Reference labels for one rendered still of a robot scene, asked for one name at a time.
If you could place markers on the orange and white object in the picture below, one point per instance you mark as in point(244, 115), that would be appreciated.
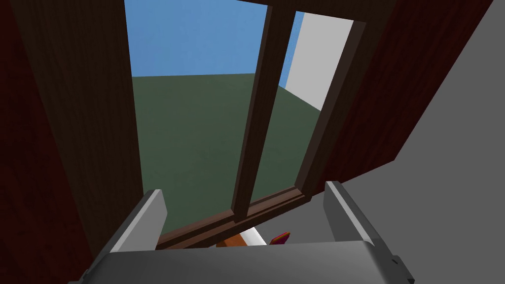
point(242, 238)

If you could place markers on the dark brown framed window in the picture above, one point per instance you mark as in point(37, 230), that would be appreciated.
point(189, 130)

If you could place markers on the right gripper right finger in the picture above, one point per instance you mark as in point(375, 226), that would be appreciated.
point(347, 217)

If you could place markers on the dark red curtain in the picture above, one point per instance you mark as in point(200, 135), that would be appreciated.
point(29, 185)
point(388, 86)

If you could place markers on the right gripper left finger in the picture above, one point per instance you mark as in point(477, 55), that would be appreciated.
point(139, 226)

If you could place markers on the magenta book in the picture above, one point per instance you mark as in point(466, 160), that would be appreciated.
point(281, 238)

